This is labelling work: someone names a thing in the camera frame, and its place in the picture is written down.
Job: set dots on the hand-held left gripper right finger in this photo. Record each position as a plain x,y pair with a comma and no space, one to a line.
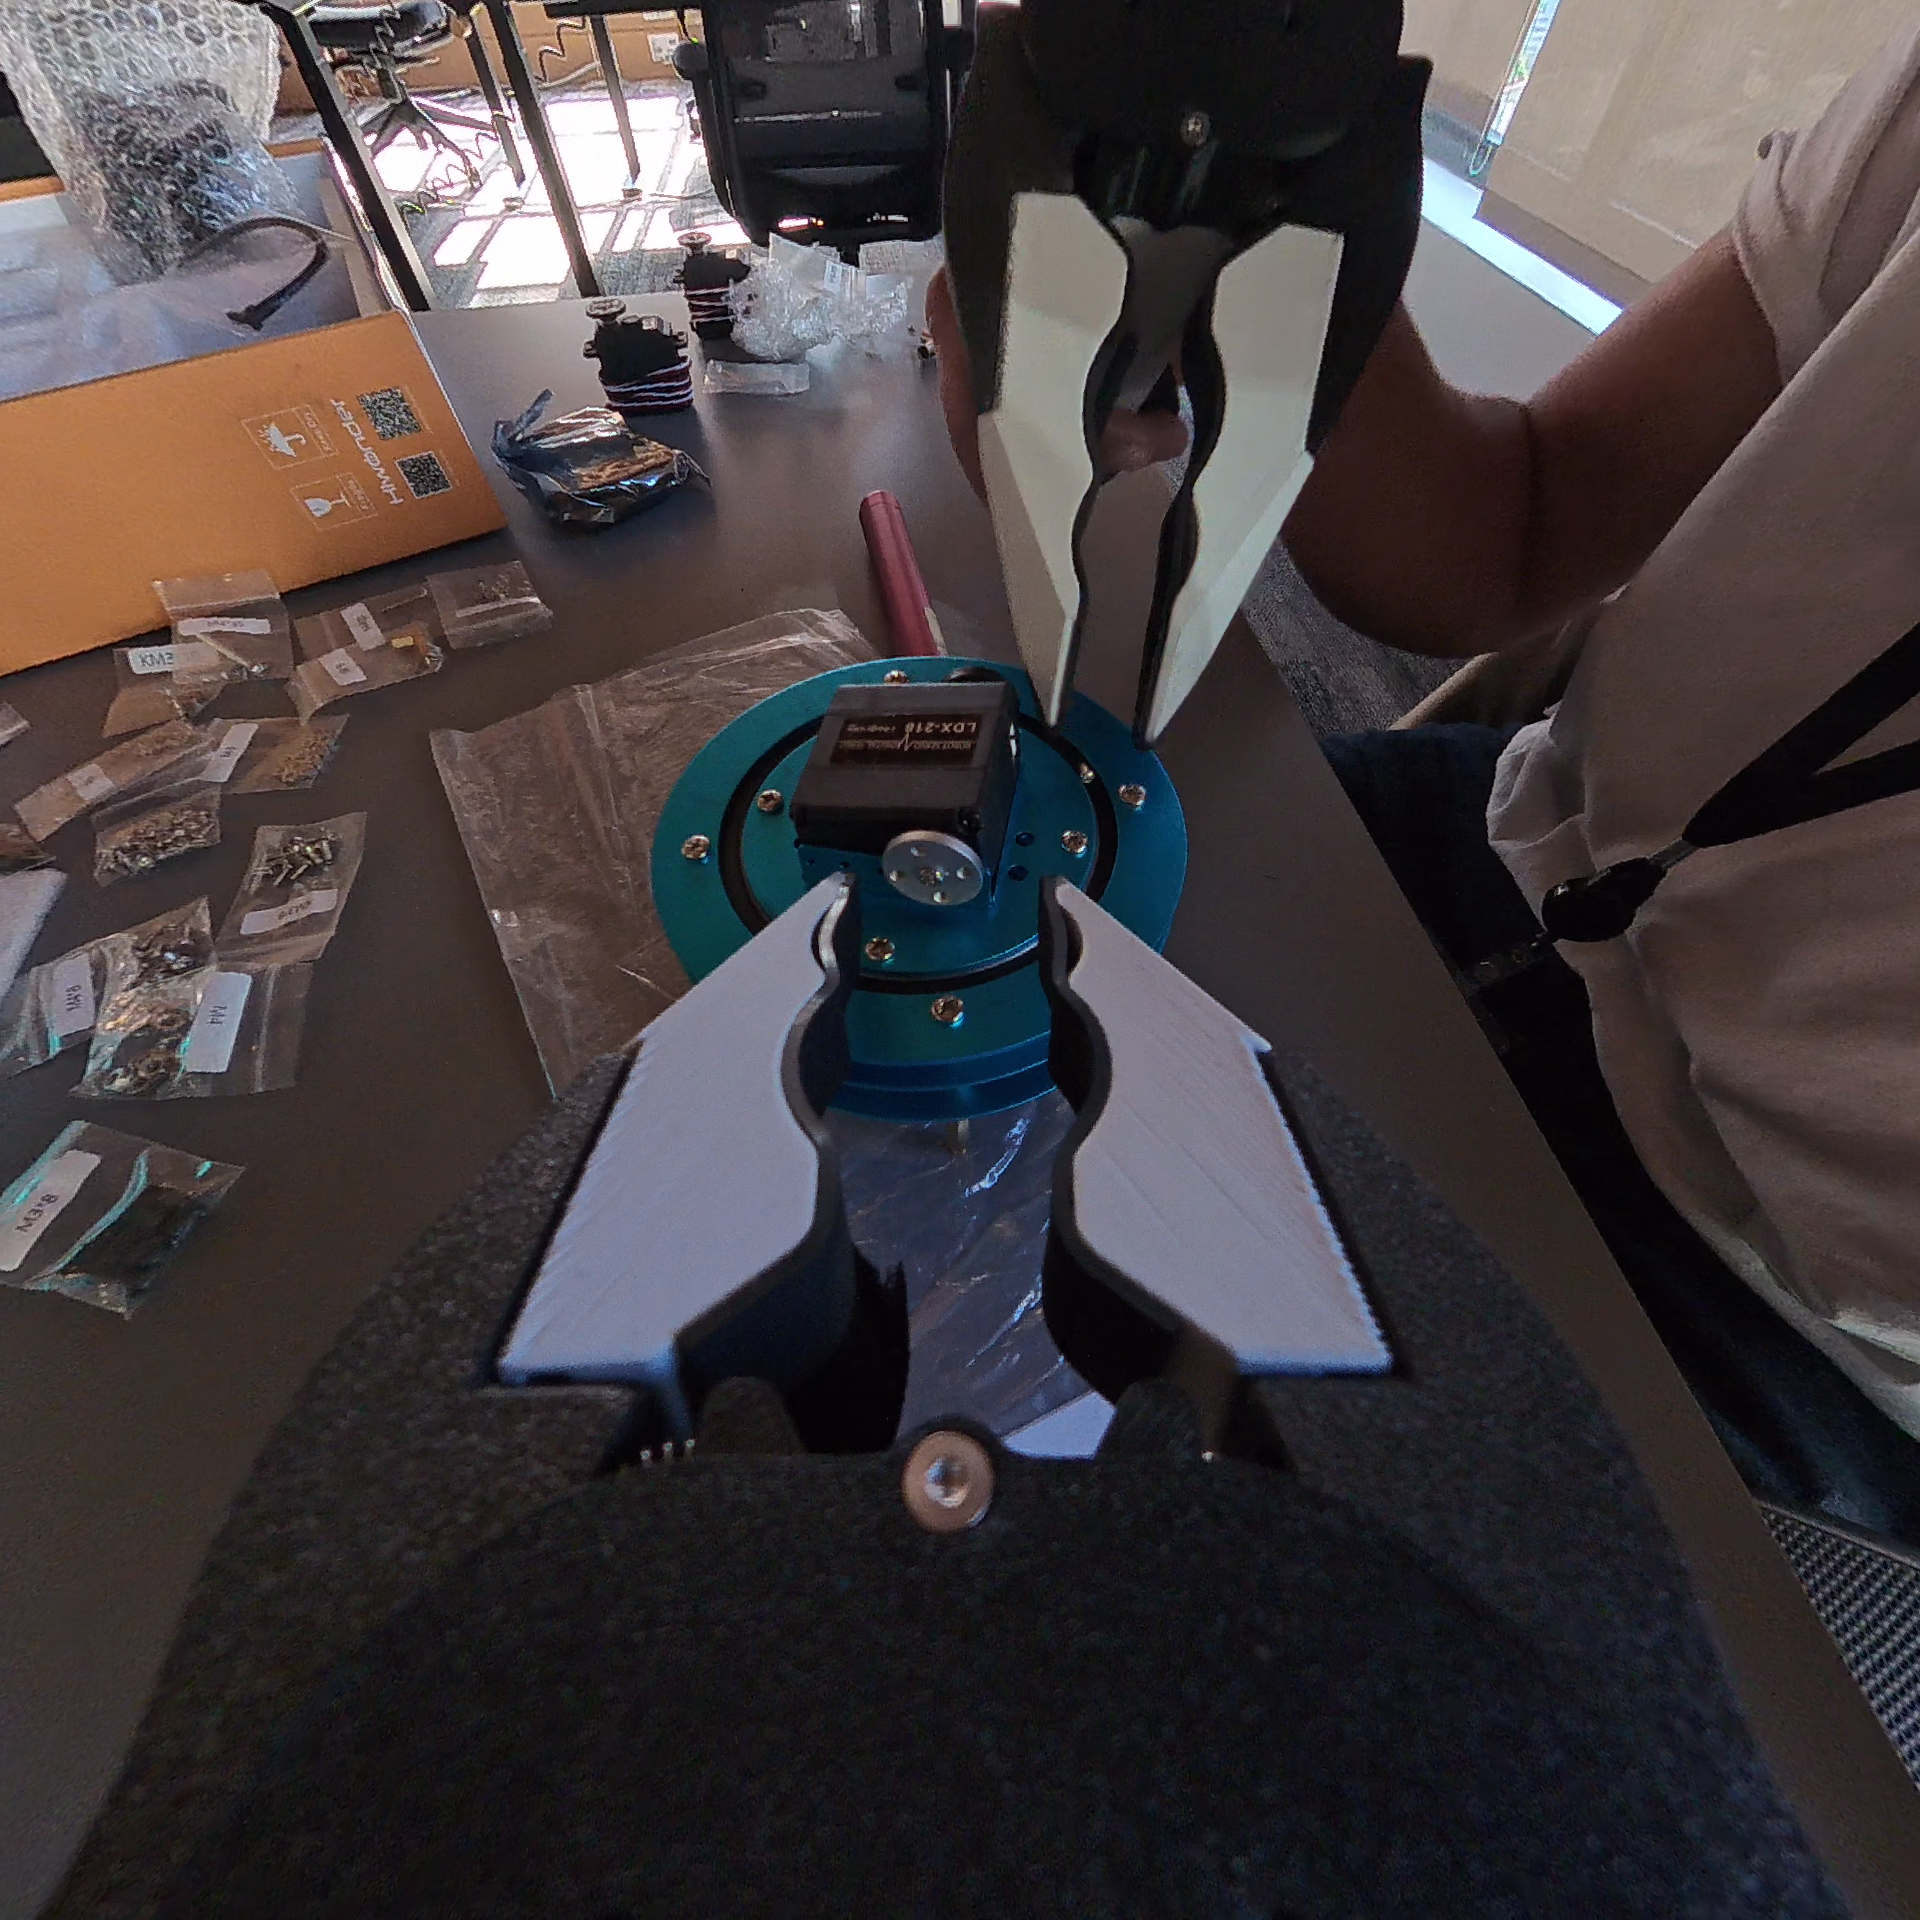
1200,1201

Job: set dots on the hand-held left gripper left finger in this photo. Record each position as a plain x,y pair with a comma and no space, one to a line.
675,1201

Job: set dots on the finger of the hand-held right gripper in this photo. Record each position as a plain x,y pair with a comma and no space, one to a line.
1266,435
1035,420

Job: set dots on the blue round turntable base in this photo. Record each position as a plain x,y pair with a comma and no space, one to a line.
1148,855

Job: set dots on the black servo motor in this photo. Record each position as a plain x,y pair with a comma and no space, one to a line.
900,751

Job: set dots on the person's right forearm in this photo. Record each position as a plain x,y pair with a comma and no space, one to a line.
1622,450

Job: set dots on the grey desk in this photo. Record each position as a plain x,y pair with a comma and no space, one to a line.
299,1348

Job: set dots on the person's right hand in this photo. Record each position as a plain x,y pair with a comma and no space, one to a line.
1424,480

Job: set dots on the red metal cylinder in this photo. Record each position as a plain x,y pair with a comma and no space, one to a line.
900,569

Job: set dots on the crumpled clear plastic wrap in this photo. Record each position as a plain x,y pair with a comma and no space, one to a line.
819,307

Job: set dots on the small flat clear bag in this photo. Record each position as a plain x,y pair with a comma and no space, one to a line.
758,375

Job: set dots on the large clear plastic bag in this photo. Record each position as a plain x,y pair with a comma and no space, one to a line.
569,839

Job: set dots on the black office chair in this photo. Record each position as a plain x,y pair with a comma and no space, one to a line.
825,105

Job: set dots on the person's dark pants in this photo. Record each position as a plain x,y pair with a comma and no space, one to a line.
1441,901

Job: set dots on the beige roller blind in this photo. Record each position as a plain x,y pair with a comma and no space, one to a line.
1651,119

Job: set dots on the dark antistatic bag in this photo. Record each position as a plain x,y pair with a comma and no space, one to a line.
592,464

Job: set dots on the person's white shirt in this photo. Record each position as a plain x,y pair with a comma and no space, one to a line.
1800,751

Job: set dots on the group of small screw bags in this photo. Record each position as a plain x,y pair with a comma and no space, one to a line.
148,839

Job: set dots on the grey mesh chair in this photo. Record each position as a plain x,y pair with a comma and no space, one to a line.
1860,1620

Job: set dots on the orange cardboard box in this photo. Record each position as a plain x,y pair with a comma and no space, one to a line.
182,495

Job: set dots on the bubble wrap bundle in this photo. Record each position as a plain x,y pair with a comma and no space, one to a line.
136,135

